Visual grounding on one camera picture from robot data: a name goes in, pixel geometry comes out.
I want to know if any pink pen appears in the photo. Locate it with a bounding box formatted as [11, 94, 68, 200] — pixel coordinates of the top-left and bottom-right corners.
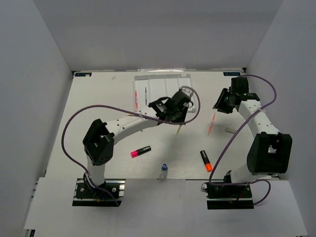
[134, 90, 138, 111]

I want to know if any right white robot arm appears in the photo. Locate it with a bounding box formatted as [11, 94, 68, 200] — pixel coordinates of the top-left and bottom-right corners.
[213, 76, 293, 197]

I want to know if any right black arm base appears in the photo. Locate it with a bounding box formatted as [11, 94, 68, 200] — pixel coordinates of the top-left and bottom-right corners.
[205, 183, 254, 210]

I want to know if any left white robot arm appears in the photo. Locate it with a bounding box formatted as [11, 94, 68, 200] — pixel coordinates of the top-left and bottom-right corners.
[83, 90, 192, 197]

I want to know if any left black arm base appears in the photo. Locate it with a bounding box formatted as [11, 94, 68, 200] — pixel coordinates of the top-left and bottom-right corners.
[72, 179, 125, 207]

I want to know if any orange pen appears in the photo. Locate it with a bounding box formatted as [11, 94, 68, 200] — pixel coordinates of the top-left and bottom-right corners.
[207, 112, 216, 136]

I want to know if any white eraser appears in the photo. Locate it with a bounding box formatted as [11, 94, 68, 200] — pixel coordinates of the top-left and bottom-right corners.
[225, 127, 236, 134]

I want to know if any white compartment tray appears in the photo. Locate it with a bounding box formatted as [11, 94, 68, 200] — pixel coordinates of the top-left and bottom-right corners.
[134, 74, 192, 112]

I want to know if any pink highlighter black cap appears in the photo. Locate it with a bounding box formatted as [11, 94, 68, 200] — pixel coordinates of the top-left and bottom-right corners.
[130, 146, 151, 158]

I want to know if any small blue-capped bottle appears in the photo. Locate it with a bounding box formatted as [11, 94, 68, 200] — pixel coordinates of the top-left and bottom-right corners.
[160, 163, 168, 179]

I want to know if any orange highlighter black cap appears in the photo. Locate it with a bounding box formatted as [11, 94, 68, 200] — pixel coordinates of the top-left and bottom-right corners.
[200, 150, 213, 172]

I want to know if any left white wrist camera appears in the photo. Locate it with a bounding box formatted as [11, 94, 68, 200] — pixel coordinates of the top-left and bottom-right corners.
[181, 86, 194, 98]

